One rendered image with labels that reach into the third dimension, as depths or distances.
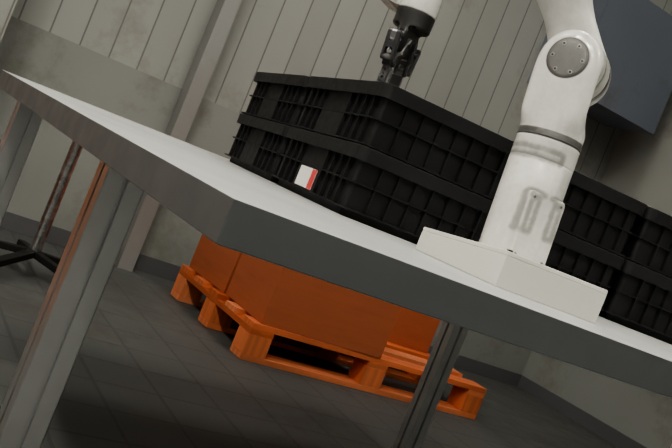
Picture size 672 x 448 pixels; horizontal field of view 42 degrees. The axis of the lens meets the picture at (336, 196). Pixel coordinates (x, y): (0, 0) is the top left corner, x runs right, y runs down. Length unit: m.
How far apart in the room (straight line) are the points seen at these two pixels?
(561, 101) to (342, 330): 2.42
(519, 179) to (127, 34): 3.18
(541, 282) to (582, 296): 0.08
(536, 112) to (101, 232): 0.63
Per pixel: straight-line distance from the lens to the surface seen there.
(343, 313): 3.53
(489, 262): 1.12
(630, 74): 5.30
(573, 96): 1.25
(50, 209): 3.40
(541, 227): 1.23
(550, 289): 1.16
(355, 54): 4.66
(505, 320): 0.88
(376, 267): 0.78
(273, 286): 3.38
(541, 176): 1.23
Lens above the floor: 0.74
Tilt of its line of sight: 1 degrees down
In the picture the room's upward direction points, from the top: 22 degrees clockwise
